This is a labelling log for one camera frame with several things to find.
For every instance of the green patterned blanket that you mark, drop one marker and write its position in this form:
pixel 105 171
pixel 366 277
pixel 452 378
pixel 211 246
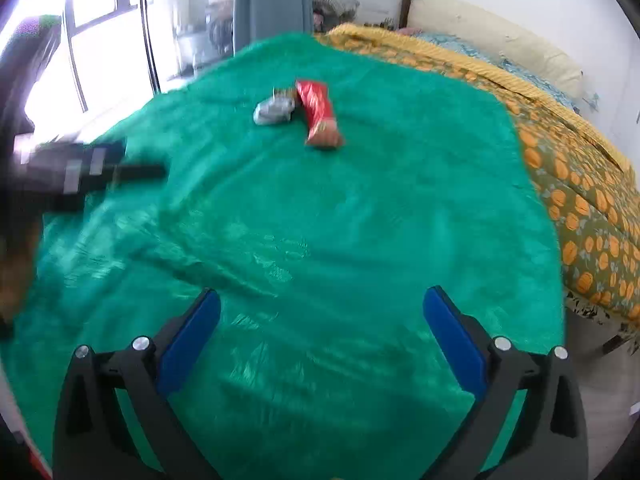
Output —
pixel 325 235

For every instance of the washing machine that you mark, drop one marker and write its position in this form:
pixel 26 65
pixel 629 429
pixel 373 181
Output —
pixel 220 30

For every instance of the silver wrapper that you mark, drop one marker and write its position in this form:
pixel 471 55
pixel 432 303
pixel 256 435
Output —
pixel 272 110

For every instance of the pumpkin print quilt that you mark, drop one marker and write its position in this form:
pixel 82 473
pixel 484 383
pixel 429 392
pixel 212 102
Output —
pixel 575 185

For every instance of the grey curtain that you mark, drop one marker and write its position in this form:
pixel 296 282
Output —
pixel 270 0

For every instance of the pile of clothes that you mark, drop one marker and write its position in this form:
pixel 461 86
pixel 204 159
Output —
pixel 332 0

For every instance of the red snack packet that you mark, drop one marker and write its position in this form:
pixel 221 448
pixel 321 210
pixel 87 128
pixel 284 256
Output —
pixel 317 110

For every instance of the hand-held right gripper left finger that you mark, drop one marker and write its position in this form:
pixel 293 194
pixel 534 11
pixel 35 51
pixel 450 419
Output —
pixel 192 340

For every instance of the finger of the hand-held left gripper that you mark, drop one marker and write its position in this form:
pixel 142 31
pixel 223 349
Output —
pixel 145 171

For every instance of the teal patterned bed sheet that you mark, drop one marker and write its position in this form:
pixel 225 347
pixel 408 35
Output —
pixel 525 77

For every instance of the wooden headboard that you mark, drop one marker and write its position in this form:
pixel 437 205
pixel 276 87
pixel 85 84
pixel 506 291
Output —
pixel 406 10

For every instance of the person's left forearm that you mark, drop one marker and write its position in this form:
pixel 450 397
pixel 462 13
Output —
pixel 15 270

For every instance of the cream pillow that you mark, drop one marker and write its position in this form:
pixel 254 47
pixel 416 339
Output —
pixel 500 35

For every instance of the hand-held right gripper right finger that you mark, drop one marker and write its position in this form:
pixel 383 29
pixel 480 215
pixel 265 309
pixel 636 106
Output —
pixel 455 345

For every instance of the sliding glass door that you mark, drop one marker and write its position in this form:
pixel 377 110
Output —
pixel 151 50

